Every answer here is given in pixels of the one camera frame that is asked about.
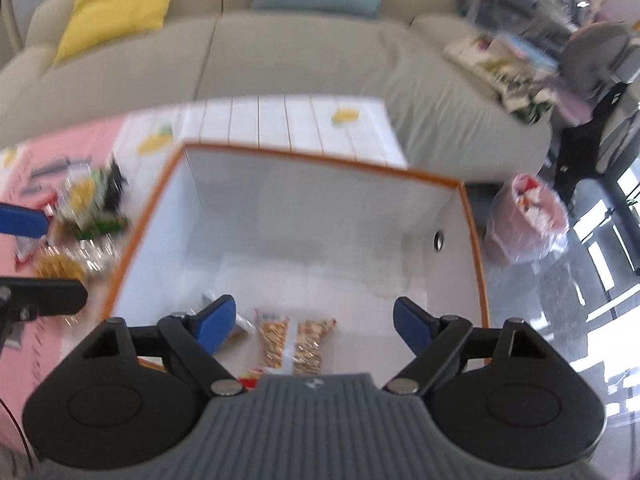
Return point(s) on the small red snack packet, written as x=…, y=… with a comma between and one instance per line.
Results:
x=251, y=379

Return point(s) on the yellow pillow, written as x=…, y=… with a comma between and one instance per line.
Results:
x=117, y=5

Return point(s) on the pile of mixed snack packets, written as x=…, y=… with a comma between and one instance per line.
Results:
x=82, y=210

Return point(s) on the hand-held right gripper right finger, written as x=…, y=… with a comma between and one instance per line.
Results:
x=411, y=325

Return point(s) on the clear packet of orange crackers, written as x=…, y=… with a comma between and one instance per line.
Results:
x=311, y=345
x=272, y=342

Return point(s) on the beige sofa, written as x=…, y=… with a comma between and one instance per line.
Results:
x=300, y=55

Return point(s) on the orange white cardboard box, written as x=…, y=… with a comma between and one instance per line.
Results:
x=325, y=220

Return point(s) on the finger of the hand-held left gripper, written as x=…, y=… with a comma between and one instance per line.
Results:
x=22, y=221
x=45, y=296

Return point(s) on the trash bin with pink bag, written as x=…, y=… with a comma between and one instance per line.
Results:
x=527, y=220

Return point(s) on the small clear plastic packet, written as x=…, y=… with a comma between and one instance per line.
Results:
x=241, y=324

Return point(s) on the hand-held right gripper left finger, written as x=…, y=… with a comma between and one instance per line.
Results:
x=218, y=324

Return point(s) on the grey office chair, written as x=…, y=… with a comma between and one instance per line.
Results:
x=595, y=55
x=585, y=145

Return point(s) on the pink white printed tablecloth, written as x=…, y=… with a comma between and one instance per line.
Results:
x=75, y=135

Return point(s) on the stack of magazines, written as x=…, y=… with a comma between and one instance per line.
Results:
x=500, y=60

